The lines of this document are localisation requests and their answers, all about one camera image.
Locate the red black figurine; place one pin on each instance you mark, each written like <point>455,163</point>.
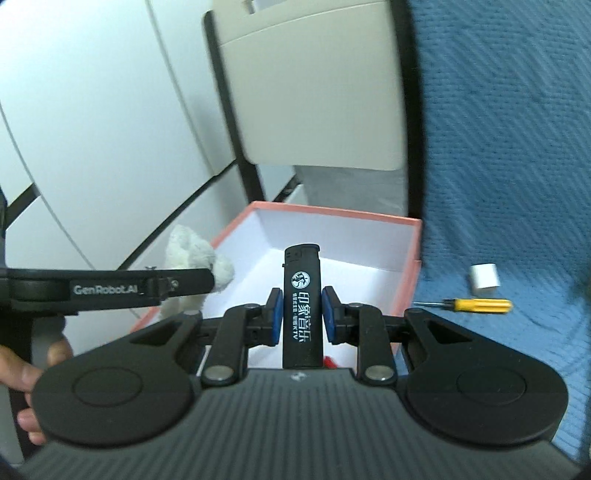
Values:
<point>330,362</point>

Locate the white wardrobe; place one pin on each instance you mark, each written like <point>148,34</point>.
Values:
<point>92,92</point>

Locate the blue quilted chair cushion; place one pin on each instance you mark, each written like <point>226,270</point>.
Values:
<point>508,138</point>

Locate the pink cardboard box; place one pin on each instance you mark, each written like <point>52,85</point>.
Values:
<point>351,240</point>

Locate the beige folding chair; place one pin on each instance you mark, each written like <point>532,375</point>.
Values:
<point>314,92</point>

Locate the black lighter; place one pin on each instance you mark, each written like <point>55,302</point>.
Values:
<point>302,314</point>

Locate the white charger plug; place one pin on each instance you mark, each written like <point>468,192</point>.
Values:
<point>485,278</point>

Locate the person's left hand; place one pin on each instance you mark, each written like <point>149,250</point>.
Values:
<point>16,371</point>

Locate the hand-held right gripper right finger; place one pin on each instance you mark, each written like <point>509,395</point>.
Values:
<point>328,314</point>

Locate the white plush toy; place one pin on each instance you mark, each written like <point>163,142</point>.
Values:
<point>191,249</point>

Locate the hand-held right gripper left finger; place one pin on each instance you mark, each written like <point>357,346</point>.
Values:
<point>275,318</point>

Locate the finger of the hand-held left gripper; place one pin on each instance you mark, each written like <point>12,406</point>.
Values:
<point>189,281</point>

